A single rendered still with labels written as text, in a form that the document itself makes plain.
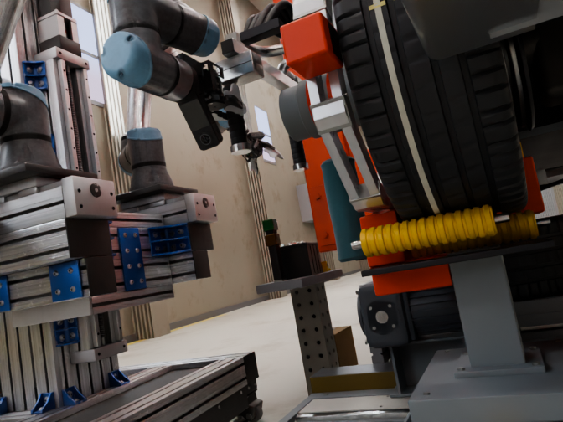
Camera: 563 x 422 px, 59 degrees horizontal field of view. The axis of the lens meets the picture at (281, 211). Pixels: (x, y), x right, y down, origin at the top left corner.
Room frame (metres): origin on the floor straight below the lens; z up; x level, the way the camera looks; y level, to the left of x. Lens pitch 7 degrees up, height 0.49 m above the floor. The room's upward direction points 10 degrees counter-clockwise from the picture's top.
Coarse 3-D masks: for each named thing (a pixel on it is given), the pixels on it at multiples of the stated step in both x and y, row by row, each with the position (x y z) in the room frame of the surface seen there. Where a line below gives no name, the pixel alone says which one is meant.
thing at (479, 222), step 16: (464, 208) 0.92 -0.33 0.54; (480, 208) 0.90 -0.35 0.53; (400, 224) 0.95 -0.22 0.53; (416, 224) 0.94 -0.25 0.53; (432, 224) 0.92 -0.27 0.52; (448, 224) 0.90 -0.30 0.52; (464, 224) 0.90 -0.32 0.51; (480, 224) 0.88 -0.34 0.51; (368, 240) 0.97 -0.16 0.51; (384, 240) 0.96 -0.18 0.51; (400, 240) 0.94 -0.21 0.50; (416, 240) 0.93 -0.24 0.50; (432, 240) 0.92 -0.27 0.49; (448, 240) 0.92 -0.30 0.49; (464, 240) 0.92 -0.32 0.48; (368, 256) 0.99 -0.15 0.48
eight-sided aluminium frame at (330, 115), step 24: (312, 0) 0.85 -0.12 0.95; (336, 72) 0.84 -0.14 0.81; (312, 96) 0.86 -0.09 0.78; (336, 96) 0.84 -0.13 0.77; (336, 120) 0.85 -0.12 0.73; (336, 144) 0.90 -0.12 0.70; (360, 144) 0.90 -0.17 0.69; (336, 168) 0.94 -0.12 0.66; (360, 168) 0.93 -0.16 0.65; (360, 192) 0.98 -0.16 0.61; (384, 192) 0.99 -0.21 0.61
